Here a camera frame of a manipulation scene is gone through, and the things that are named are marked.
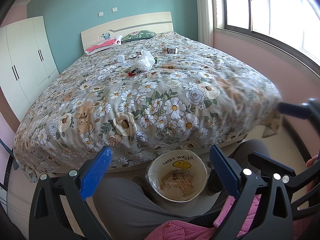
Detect milk carton box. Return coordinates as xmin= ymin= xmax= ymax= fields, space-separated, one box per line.
xmin=162 ymin=47 xmax=178 ymax=54

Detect white plastic bag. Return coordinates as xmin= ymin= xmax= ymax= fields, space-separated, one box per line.
xmin=131 ymin=50 xmax=155 ymax=73

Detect white yogurt cup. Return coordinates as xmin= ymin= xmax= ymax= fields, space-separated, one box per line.
xmin=117 ymin=55 xmax=125 ymax=63

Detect white trash bin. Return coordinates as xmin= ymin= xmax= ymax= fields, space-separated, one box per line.
xmin=145 ymin=150 xmax=209 ymax=203

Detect grey trousers legs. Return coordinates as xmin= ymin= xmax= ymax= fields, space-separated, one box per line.
xmin=92 ymin=138 xmax=272 ymax=240

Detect floral bed quilt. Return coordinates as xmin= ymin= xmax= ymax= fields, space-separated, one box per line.
xmin=13 ymin=32 xmax=282 ymax=182

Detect white curtain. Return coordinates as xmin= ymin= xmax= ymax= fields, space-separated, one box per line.
xmin=196 ymin=0 xmax=215 ymax=47

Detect white wardrobe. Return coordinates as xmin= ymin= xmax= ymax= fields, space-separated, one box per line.
xmin=1 ymin=16 xmax=59 ymax=121

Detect cream wooden headboard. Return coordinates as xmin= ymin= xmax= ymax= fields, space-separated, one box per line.
xmin=81 ymin=11 xmax=174 ymax=51

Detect green floral pillow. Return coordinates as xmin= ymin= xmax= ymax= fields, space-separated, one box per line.
xmin=122 ymin=30 xmax=156 ymax=42

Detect pink white pillow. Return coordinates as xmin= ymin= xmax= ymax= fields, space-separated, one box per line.
xmin=85 ymin=35 xmax=123 ymax=56

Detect window with dark frame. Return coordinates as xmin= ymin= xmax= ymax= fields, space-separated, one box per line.
xmin=215 ymin=0 xmax=319 ymax=74

